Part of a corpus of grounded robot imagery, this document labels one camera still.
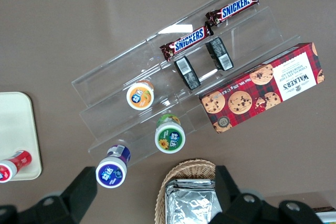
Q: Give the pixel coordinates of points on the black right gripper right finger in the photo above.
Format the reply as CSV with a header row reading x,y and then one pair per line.
x,y
244,208

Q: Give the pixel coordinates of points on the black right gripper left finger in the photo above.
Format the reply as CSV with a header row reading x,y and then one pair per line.
x,y
65,203

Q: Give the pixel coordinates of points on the oval wicker basket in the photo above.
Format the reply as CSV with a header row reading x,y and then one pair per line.
x,y
183,169

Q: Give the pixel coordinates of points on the beige plastic tray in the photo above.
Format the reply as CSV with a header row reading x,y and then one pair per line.
x,y
15,124

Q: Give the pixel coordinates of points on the purple gum bottle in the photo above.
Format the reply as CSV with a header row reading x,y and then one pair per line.
x,y
111,172

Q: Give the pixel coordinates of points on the stack of foil trays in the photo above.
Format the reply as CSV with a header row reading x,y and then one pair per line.
x,y
189,203

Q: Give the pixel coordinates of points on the red gum bottle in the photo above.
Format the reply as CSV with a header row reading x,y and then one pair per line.
x,y
15,165

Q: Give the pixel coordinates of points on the white plastic snack bin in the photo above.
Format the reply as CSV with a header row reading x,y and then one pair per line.
x,y
328,217

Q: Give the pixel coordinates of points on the green gum bottle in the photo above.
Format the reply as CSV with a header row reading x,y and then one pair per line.
x,y
170,136

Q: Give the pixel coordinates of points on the red Walkers cookie box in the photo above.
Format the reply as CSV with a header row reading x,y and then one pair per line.
x,y
262,90

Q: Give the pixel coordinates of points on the orange gum bottle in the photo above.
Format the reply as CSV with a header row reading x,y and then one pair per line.
x,y
140,96

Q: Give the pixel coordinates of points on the clear acrylic stepped display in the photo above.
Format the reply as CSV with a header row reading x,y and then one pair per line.
x,y
118,77

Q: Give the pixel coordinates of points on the small black box with barcode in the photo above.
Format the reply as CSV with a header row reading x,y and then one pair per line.
x,y
187,73
219,53

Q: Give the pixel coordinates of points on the Snickers chocolate bar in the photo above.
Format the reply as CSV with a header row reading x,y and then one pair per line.
x,y
236,7
189,39

